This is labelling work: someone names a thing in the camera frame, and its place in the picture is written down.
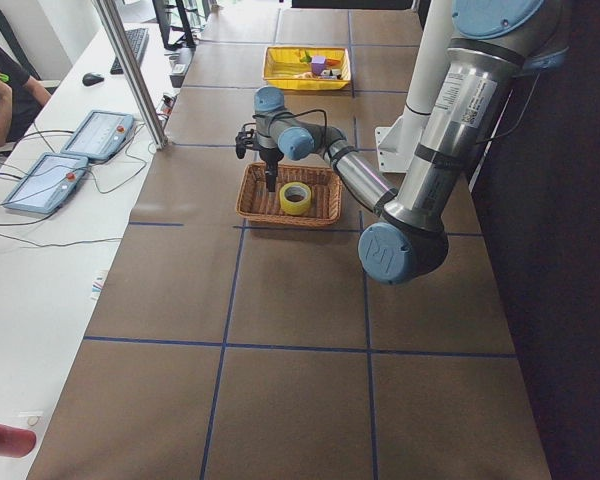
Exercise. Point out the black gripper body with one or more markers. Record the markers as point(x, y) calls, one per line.
point(270, 161)

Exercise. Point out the yellow tape roll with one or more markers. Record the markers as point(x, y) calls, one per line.
point(295, 198)

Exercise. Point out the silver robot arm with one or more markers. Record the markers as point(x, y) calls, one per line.
point(469, 53)

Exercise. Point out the brown wicker basket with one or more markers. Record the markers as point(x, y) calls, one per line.
point(257, 204)

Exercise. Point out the yellow plastic basket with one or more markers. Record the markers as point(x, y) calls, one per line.
point(281, 63)

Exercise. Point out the purple foam block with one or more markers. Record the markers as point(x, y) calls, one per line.
point(318, 64)

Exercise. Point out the black monitor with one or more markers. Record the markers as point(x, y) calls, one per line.
point(178, 21)

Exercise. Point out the upper teach pendant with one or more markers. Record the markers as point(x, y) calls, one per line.
point(100, 135)

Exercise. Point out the teach pendant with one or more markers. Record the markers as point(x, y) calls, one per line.
point(100, 135)
point(48, 185)

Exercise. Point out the black keyboard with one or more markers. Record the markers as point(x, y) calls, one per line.
point(138, 39)

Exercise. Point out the black computer mouse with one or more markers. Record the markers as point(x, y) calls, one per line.
point(91, 79)

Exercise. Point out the lower teach pendant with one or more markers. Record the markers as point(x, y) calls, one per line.
point(48, 185)

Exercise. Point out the seated person black shirt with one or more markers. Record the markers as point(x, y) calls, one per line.
point(22, 98)

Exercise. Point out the red cylinder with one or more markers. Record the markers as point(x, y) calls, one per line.
point(16, 442)

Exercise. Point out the white pedestal column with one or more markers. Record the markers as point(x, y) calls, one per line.
point(396, 145)

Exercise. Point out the aluminium frame post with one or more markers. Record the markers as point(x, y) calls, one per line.
point(115, 31)

